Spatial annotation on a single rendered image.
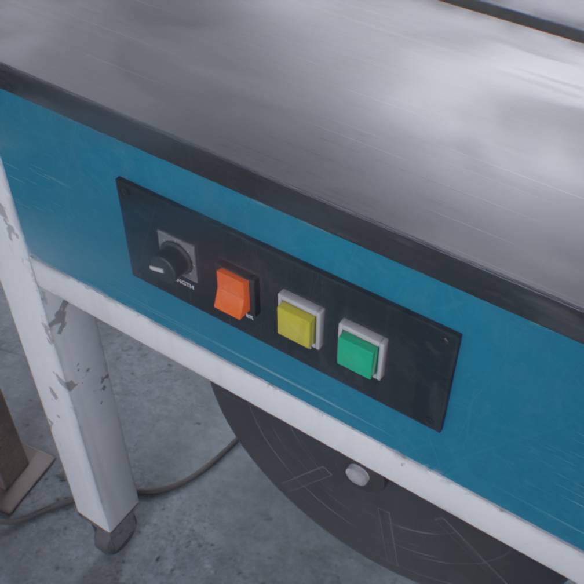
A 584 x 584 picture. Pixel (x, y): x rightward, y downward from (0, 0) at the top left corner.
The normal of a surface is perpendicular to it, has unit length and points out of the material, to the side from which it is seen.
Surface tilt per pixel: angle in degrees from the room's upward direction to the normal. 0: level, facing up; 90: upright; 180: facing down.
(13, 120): 90
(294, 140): 0
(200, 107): 0
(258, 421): 90
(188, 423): 0
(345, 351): 90
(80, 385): 90
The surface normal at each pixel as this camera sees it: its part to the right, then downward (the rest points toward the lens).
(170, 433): 0.00, -0.70
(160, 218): -0.56, 0.59
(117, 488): 0.83, 0.40
